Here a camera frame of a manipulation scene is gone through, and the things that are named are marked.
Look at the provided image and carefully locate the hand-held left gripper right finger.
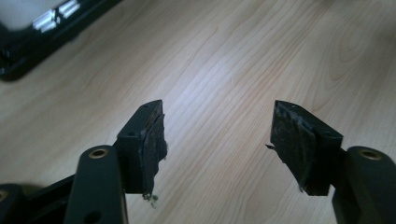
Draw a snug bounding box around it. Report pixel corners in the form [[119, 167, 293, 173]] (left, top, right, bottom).
[[265, 99, 346, 198]]

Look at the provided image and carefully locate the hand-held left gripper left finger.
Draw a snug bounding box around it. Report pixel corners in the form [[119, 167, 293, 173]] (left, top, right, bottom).
[[116, 99, 169, 201]]

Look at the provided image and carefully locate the red and black shoe rack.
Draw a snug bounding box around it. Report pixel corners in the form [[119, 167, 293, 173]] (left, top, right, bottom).
[[0, 0, 124, 82]]

